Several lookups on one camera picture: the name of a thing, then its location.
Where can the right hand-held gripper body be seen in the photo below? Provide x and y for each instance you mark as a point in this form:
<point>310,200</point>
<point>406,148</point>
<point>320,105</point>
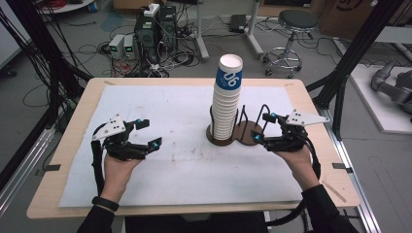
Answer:
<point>301,119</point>

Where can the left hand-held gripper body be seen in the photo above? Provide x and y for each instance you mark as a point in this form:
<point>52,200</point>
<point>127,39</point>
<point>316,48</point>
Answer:
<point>113,127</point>

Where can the stack of paper cups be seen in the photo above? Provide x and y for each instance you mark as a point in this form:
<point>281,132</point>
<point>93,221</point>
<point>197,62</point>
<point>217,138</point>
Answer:
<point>225,113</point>

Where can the person's right hand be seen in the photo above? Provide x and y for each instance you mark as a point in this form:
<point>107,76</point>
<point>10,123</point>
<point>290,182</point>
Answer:
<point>301,165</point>

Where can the person's left hand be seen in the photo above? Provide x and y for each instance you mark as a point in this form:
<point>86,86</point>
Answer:
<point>116,174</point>

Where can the white foam mat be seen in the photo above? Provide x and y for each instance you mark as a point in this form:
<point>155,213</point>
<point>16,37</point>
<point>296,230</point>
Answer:
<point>181,168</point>

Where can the black tape piece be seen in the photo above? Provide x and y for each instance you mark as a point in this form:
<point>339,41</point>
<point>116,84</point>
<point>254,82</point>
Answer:
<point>341,167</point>
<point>50,168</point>

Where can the white floor board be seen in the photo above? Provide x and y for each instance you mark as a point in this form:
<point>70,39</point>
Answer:
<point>375,106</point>

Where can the black wristband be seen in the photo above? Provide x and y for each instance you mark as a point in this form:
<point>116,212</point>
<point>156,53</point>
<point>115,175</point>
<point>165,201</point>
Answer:
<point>105,203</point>

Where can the grey power supply unit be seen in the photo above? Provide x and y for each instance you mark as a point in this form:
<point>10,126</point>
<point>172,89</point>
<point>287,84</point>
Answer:
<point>129,46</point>
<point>116,45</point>

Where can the thin wooden strip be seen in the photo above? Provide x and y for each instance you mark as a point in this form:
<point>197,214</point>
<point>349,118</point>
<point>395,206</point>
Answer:
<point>334,192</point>

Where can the black round stool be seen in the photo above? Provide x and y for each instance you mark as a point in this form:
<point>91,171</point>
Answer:
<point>293,35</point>

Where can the white table leg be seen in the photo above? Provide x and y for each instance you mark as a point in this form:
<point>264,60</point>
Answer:
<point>201,39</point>
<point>254,32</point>

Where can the black computer tower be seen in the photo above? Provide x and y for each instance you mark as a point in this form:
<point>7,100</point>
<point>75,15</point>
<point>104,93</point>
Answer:
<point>168,26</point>
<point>147,37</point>

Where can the black box on floor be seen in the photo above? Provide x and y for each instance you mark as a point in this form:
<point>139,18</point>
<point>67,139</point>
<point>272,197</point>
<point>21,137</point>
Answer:
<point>237,23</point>

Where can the cardboard box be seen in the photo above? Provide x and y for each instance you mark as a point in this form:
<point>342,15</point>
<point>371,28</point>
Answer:
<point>350,17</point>

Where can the white power strip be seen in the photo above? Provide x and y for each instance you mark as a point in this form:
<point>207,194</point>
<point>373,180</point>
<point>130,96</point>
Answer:
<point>151,9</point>

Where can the white table board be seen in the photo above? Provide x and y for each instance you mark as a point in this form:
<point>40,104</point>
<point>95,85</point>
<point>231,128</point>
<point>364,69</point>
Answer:
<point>393,35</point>

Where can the round white table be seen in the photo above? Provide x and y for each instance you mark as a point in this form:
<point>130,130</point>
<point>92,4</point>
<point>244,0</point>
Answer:
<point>68,6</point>

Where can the aluminium rail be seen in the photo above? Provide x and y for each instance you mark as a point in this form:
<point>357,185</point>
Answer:
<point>353,168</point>
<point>22,168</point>

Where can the black frame post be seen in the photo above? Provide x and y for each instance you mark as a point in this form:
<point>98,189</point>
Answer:
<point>353,55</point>

